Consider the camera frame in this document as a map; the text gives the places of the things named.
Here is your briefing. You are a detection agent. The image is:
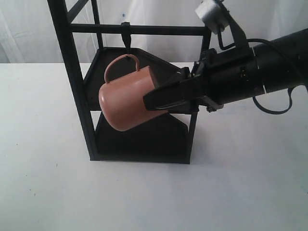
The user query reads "pink ceramic mug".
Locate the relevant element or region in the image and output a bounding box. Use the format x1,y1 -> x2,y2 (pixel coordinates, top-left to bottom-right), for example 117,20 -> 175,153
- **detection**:
98,54 -> 167,131

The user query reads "white backdrop curtain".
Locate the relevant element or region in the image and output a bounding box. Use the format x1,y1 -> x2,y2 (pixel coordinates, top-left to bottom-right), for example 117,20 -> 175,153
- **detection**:
0,0 -> 308,63

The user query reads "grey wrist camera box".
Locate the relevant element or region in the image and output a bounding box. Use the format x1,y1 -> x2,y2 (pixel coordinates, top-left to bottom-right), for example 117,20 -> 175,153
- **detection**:
195,0 -> 229,35

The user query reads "black metal shelf rack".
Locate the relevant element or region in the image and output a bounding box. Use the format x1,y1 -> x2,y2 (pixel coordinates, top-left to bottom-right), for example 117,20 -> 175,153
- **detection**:
48,0 -> 211,164

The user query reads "black camera cable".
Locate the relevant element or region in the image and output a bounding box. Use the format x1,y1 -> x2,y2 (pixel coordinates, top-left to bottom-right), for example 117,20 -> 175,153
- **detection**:
218,30 -> 308,114

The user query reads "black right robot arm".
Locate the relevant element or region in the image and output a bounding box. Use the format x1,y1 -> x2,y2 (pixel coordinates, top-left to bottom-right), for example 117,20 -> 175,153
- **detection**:
143,30 -> 308,114

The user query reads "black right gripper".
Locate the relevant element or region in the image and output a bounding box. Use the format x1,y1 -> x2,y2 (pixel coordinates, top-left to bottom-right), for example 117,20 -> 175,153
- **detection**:
143,48 -> 259,114

